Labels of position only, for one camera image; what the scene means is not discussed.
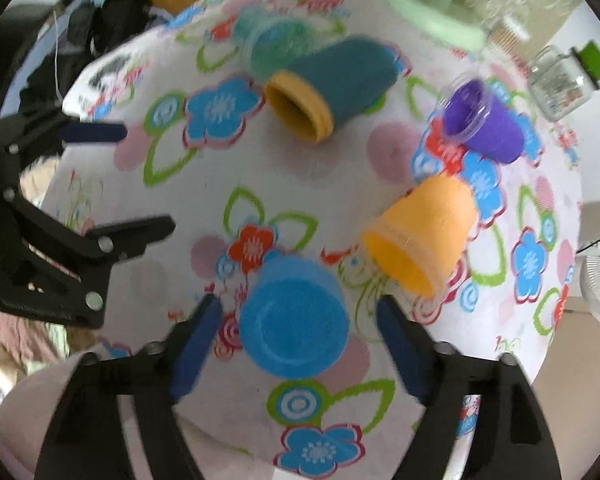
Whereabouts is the glass jar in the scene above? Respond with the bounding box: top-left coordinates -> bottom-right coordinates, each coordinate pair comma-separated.
527,45 -> 600,122

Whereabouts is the green cup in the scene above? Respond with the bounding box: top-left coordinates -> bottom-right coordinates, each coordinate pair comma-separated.
233,10 -> 321,78

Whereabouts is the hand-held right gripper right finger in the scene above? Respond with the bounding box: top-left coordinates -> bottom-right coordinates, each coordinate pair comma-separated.
376,294 -> 563,480

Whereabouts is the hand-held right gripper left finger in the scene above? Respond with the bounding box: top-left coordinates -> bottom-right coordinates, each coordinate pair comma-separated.
34,293 -> 224,480

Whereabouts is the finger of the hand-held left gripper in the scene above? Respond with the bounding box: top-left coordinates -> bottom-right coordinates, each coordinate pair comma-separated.
0,110 -> 128,171
0,187 -> 177,331

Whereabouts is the purple cup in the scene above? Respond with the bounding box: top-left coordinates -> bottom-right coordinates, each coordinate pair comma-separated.
437,78 -> 524,165

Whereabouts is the green box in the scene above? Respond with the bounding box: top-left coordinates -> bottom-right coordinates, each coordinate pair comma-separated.
577,41 -> 600,82

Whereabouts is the green fan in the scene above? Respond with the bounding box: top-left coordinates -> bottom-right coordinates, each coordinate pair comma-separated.
357,0 -> 536,53

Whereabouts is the blue cup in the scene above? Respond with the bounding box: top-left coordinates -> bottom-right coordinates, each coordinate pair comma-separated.
238,254 -> 351,380

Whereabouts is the dark clothes pile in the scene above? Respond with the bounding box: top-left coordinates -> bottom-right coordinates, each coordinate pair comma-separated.
17,0 -> 156,126

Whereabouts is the floral tablecloth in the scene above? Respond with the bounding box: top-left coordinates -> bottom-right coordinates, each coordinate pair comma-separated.
45,0 -> 586,473

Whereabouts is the orange cup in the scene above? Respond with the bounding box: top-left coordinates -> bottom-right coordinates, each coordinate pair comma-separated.
361,175 -> 477,297

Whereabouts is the teal cup with yellow rim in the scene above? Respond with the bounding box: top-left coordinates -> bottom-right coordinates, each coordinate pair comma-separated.
264,35 -> 398,142

